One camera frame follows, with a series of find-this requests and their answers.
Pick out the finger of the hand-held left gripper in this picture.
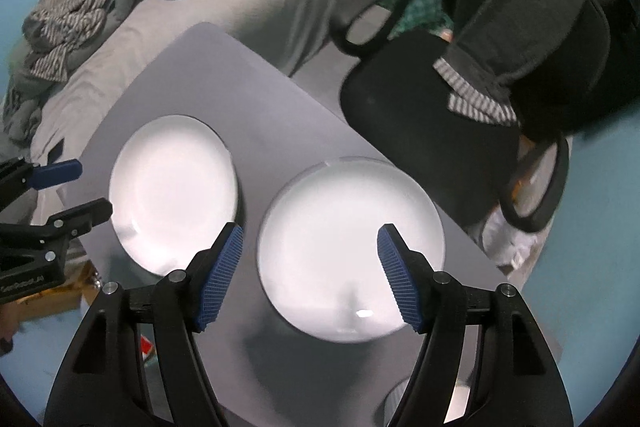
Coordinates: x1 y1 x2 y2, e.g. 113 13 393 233
0 158 83 210
0 198 114 268

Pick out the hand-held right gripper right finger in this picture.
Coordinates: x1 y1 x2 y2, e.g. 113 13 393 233
376 223 576 427

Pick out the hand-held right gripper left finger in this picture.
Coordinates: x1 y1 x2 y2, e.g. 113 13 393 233
42 222 246 427

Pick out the cardboard box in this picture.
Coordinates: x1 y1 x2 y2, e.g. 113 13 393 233
14 261 102 324

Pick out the grey crumpled cloth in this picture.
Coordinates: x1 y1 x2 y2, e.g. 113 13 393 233
1 69 53 150

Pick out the black office chair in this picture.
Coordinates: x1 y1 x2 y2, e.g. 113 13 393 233
329 0 617 234

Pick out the bed with grey sheet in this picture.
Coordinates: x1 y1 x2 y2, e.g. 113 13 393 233
0 0 352 205

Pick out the striped grey white cloth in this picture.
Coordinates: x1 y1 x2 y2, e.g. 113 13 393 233
432 56 519 126

